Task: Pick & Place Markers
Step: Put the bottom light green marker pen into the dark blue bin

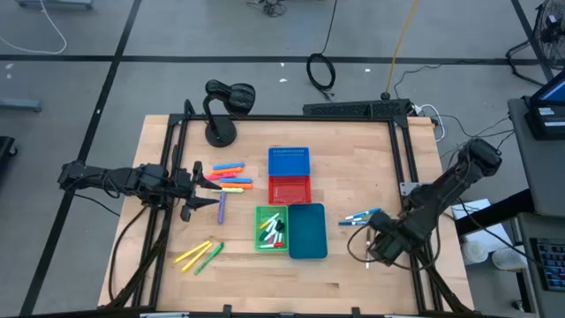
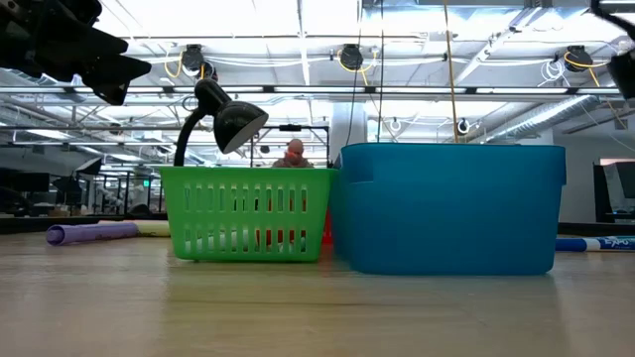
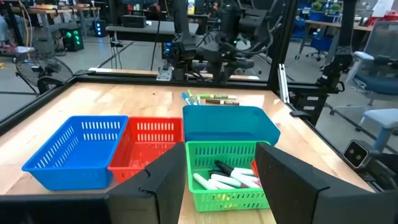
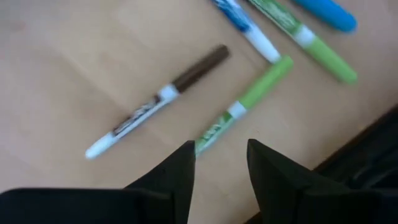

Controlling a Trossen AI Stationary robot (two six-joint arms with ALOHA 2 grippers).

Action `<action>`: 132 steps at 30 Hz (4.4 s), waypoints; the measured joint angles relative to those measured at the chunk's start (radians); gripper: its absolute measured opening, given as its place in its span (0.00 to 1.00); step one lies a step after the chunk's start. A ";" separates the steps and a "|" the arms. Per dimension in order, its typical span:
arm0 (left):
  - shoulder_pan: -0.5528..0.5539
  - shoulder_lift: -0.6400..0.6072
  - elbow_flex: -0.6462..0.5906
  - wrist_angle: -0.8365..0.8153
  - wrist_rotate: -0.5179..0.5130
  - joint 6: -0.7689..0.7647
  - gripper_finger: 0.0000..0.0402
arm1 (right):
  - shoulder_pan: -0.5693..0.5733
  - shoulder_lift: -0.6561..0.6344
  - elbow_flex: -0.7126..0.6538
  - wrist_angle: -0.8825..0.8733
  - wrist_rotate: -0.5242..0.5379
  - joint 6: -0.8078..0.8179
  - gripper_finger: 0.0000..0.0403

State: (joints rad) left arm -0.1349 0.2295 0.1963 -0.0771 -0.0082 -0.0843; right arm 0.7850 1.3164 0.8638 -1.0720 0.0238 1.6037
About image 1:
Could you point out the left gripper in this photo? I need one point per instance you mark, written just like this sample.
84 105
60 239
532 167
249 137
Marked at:
184 187

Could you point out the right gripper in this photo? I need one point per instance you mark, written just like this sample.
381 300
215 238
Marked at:
390 240

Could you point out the brown thin marker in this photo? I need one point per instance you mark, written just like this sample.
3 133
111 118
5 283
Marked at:
368 234

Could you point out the purple highlighter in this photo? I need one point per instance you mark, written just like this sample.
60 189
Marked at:
221 209

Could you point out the pink highlighter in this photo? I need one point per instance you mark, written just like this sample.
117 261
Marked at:
223 176

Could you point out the light green highlighter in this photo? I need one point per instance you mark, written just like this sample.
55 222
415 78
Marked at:
234 190

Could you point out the orange highlighter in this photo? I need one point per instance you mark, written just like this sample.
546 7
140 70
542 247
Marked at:
229 170
240 186

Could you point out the blue highlighter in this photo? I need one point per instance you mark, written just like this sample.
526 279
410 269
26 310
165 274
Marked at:
238 180
229 166

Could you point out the blue thin marker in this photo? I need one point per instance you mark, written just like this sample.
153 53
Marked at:
359 214
353 223

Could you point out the yellow highlighter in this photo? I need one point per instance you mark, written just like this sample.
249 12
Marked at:
192 252
197 257

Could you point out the yellow whiteboard marker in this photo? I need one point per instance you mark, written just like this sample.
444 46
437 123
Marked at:
265 224

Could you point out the green whiteboard marker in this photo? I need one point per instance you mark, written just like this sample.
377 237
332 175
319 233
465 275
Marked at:
265 246
264 236

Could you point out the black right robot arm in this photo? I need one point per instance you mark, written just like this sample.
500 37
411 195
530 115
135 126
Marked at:
441 194

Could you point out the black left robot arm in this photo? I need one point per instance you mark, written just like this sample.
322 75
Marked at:
110 181

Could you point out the black gooseneck desk lamp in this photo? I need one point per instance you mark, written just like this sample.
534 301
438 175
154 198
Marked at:
220 132

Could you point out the green slotted plastic basket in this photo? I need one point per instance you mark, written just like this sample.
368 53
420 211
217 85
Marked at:
257 229

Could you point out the silver aluminium bar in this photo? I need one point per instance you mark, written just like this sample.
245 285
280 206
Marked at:
401 316
163 315

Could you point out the black table clamp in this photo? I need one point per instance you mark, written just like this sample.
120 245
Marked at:
227 309
355 311

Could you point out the teal plastic bin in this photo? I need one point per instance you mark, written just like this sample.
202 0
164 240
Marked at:
307 231

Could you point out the white paper roll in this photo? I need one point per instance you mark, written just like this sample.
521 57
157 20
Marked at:
474 252
507 258

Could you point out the red slotted plastic basket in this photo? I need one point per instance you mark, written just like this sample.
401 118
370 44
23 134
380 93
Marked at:
289 190

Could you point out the blue slotted plastic basket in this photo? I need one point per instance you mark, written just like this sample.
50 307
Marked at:
289 161

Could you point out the grey desk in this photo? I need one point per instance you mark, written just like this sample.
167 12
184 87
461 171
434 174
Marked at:
547 225
547 185

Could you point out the black keyboard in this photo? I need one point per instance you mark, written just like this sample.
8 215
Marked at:
554 265

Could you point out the black labelled box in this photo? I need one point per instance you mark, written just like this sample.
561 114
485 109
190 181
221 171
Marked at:
540 130

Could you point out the grey metal floor bar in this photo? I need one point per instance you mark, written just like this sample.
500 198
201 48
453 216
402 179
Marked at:
53 3
20 105

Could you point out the black monitor with blue screen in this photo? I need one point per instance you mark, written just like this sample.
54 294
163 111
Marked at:
556 92

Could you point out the black floor fan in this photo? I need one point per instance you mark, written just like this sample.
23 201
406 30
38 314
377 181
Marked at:
552 26

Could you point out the black aluminium table frame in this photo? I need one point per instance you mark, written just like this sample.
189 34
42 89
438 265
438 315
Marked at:
287 118

